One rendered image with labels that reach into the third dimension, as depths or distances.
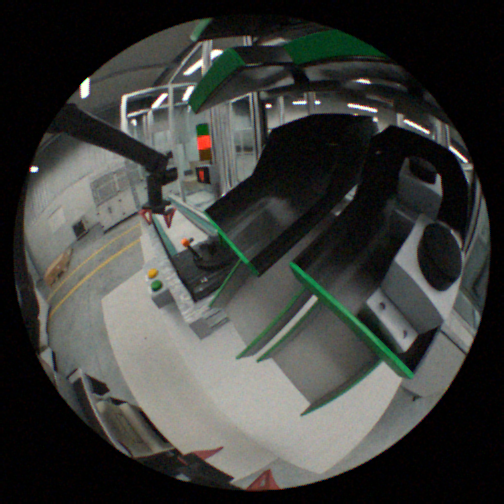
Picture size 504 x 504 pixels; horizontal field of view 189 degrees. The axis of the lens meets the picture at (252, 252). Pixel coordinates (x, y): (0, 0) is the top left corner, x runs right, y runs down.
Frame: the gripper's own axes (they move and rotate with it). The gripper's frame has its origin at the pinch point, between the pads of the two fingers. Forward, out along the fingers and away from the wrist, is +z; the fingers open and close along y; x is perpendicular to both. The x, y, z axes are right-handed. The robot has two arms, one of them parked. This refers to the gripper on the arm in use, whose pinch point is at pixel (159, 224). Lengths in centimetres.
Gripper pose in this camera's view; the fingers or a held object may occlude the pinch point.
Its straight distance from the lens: 65.2
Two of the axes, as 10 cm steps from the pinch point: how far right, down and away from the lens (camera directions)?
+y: -9.8, -1.9, -0.2
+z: -1.6, 7.5, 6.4
